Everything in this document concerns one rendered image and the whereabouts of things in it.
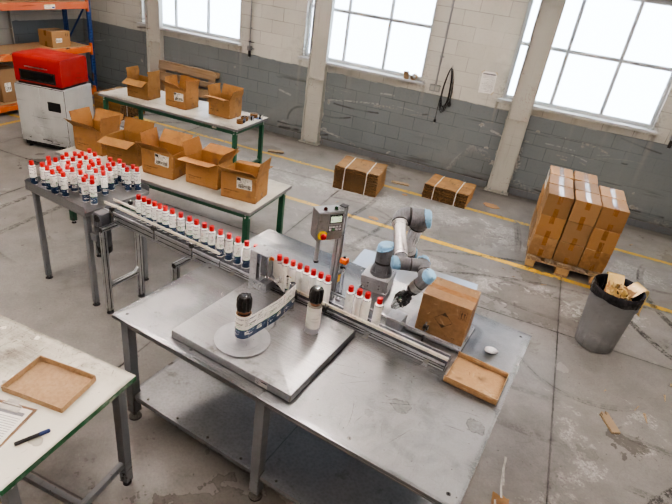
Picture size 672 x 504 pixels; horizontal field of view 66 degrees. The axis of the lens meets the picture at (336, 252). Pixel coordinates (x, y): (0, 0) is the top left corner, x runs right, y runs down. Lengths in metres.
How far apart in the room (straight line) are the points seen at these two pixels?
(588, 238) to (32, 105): 7.08
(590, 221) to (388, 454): 4.21
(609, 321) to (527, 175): 3.77
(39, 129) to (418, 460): 6.86
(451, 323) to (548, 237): 3.24
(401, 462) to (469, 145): 6.40
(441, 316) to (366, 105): 5.90
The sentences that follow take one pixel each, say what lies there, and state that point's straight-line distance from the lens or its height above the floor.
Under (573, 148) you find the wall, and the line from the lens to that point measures 8.26.
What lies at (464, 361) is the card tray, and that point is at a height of 0.83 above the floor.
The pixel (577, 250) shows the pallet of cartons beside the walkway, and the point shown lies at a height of 0.34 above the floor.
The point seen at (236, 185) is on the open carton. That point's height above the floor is 0.92.
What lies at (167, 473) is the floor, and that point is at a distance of 3.49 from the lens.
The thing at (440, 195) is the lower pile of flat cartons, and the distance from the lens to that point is 7.48.
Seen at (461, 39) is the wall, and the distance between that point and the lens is 8.17.
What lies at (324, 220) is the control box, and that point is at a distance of 3.06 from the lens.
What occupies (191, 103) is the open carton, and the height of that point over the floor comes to 0.85.
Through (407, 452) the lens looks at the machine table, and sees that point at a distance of 2.60.
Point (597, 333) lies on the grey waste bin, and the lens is 5.19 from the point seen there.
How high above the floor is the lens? 2.75
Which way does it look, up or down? 29 degrees down
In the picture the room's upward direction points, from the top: 9 degrees clockwise
